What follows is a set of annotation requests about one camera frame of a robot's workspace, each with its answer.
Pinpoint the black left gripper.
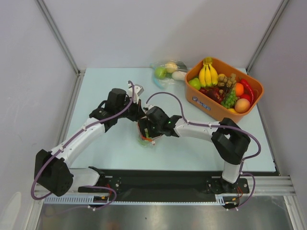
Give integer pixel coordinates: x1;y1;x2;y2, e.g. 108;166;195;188
116;96;144;122

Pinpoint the red zip clear bag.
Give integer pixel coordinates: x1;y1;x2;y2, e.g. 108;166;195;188
137;119;162;147

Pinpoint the dark purple fake fruit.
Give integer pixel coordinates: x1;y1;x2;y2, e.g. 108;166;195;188
207;89;223;103

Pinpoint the brown longan bunch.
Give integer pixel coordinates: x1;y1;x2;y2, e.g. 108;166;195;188
217;73;236;89

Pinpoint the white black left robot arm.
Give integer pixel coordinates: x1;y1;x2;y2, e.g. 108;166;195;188
31;85;145;196

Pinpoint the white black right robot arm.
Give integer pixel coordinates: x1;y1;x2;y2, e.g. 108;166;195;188
138;106;250;193

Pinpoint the green fake apple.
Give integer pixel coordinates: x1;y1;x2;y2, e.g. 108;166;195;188
154;66;167;79

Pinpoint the white fake egg in bag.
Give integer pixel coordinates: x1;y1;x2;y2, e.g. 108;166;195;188
171;71;186;81

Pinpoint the blue zip clear bag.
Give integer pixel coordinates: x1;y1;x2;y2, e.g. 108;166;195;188
150;60;188;90

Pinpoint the yellow fake fruit in bag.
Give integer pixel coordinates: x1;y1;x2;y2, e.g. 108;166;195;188
165;61;178;73

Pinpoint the peach fake fruit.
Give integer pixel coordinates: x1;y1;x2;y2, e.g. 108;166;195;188
235;98;250;114

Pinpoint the orange fake fruit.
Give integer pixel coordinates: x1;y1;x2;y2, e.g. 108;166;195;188
235;83;244;97

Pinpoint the orange plastic tub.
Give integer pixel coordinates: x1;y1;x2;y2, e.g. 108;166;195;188
185;58;264;122

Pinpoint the green apple in tub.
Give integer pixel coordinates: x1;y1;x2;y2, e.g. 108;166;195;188
188;78;201;91

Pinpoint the yellow banana bunch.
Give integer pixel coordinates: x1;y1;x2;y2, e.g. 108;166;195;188
198;57;218;88

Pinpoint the green grape bunch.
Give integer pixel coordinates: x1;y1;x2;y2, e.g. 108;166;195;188
221;89;238;109

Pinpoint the red chili pepper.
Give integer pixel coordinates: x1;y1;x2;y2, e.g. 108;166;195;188
240;79;255;105

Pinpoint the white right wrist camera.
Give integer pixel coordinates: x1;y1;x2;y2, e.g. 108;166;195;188
143;103;154;112

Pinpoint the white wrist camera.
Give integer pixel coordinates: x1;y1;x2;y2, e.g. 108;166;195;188
143;103;154;112
127;83;144;104

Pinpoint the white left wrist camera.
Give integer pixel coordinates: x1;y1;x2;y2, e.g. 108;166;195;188
127;83;144;104

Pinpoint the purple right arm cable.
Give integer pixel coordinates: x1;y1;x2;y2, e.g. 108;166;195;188
145;91;262;211

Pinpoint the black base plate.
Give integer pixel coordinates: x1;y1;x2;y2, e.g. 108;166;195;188
74;167;250;202

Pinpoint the white cable duct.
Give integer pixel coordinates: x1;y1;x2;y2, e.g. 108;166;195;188
45;193;238;206

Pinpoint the aluminium frame post left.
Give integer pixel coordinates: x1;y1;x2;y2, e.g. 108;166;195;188
35;0;80;76

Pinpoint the aluminium frame post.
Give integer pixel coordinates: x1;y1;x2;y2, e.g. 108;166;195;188
35;0;80;76
246;0;291;74

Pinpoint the aluminium frame post right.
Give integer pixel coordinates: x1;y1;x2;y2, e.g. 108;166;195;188
246;0;291;74

